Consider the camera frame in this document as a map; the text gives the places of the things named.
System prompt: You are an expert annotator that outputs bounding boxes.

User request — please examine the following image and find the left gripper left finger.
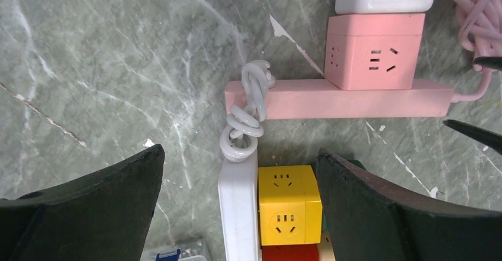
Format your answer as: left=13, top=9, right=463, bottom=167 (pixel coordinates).
left=1, top=144, right=165, bottom=260

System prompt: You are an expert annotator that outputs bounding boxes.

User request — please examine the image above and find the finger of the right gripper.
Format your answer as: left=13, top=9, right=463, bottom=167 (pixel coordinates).
left=473, top=56, right=501, bottom=71
left=443, top=119, right=501, bottom=154

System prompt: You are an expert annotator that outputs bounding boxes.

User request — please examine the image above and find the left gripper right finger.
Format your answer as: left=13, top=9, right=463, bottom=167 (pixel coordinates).
left=316, top=149, right=501, bottom=260

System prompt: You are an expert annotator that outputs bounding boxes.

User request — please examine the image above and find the pink cable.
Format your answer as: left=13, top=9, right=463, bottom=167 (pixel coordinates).
left=437, top=0, right=502, bottom=103

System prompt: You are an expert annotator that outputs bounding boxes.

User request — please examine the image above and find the white long power strip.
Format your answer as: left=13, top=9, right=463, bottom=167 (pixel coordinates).
left=218, top=152, right=260, bottom=260

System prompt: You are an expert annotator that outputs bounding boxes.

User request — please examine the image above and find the pink power strip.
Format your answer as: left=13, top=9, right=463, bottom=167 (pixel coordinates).
left=224, top=79, right=456, bottom=121

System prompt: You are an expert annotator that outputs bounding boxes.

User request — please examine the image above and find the beige cube socket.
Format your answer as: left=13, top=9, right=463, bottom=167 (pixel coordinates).
left=317, top=232, right=336, bottom=261

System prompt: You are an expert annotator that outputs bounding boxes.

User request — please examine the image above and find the dark green cube socket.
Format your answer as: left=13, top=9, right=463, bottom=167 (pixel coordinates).
left=313, top=157, right=368, bottom=172

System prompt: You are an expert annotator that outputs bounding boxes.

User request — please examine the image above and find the red cube socket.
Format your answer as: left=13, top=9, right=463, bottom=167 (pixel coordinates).
left=262, top=244, right=319, bottom=261

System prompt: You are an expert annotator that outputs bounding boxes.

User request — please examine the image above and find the yellow cube socket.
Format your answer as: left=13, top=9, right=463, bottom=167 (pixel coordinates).
left=258, top=165, right=323, bottom=246

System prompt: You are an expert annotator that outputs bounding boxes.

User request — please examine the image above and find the pink cube socket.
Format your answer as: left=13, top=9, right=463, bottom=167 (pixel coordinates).
left=324, top=13, right=425, bottom=91

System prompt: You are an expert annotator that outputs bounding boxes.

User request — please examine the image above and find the white coiled cable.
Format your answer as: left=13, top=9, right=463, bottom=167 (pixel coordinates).
left=218, top=59, right=276, bottom=164

